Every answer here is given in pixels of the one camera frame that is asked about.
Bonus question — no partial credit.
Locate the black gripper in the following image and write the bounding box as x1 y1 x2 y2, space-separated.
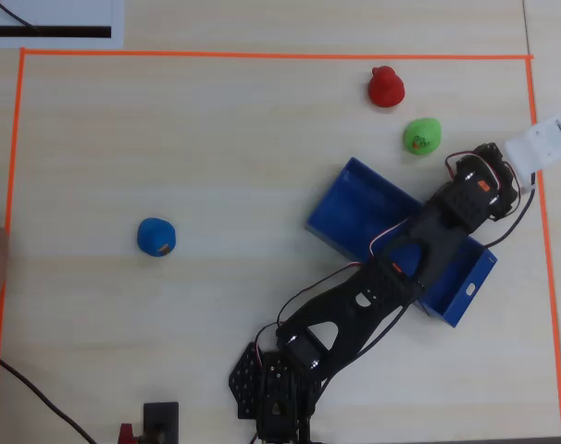
469 142 523 222

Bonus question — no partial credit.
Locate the green rubber duck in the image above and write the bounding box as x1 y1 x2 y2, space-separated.
403 117 443 155

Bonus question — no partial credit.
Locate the blue plastic box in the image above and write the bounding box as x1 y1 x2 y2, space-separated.
305 156 498 328

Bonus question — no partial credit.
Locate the red rubber duck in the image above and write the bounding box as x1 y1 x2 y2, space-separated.
368 65 406 108

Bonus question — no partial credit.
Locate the blue rubber duck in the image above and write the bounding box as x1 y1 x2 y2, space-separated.
136 217 177 259

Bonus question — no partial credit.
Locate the long orange tape strip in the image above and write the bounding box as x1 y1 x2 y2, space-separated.
19 47 535 61

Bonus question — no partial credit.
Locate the white paper with black bar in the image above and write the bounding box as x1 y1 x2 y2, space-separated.
0 0 125 49

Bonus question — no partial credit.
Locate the black camera cable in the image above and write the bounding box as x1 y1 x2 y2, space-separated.
482 171 537 249

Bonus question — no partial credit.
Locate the white camera box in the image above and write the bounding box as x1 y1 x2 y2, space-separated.
504 114 561 178

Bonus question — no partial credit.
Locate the long black cable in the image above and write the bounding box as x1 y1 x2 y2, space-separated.
0 349 98 444

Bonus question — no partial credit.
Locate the thin black cable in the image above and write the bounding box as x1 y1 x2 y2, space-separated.
0 0 40 34

